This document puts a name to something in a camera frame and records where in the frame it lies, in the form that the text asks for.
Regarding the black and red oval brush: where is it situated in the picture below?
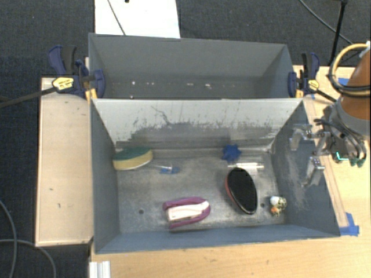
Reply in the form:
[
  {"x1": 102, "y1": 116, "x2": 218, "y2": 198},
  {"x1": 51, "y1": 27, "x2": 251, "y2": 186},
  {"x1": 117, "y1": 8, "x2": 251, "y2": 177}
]
[{"x1": 225, "y1": 167, "x2": 259, "y2": 215}]

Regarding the blue star-shaped toy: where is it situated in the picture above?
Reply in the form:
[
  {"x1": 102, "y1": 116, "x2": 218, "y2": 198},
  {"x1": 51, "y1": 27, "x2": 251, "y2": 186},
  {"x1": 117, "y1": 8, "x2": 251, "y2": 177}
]
[{"x1": 221, "y1": 144, "x2": 242, "y2": 162}]

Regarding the small blue and clear plug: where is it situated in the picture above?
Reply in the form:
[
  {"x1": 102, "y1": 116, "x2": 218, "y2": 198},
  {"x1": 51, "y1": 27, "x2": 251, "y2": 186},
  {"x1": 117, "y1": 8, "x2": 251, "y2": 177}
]
[{"x1": 152, "y1": 163, "x2": 181, "y2": 175}]

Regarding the pale wood flat board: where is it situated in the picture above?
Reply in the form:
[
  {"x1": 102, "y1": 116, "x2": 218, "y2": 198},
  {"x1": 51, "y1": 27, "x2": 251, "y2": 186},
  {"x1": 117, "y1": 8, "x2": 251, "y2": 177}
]
[{"x1": 34, "y1": 76, "x2": 95, "y2": 247}]

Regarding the purple and white stapler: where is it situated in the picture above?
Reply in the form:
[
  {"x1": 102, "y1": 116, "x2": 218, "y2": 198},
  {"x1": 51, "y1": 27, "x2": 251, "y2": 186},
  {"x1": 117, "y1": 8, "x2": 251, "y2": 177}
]
[{"x1": 162, "y1": 196, "x2": 212, "y2": 230}]

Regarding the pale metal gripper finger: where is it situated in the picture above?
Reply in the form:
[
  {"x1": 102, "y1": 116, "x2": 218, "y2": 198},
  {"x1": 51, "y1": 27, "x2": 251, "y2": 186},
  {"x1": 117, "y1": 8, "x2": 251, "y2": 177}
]
[
  {"x1": 289, "y1": 123, "x2": 319, "y2": 152},
  {"x1": 301, "y1": 156, "x2": 326, "y2": 188}
]

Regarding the green and yellow round sponge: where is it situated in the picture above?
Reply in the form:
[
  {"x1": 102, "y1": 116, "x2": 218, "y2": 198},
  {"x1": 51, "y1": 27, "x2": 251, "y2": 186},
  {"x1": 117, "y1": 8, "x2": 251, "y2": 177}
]
[{"x1": 112, "y1": 147, "x2": 154, "y2": 171}]

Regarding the grey metal bin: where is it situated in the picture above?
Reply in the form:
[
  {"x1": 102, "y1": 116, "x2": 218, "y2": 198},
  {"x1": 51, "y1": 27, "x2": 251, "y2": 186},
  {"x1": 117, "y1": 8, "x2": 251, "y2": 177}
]
[{"x1": 88, "y1": 32, "x2": 341, "y2": 255}]

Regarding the small white and orange toy figure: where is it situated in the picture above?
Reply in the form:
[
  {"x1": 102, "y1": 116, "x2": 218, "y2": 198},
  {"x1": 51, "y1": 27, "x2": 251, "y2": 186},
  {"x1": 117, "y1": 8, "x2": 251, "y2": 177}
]
[{"x1": 269, "y1": 195, "x2": 288, "y2": 217}]

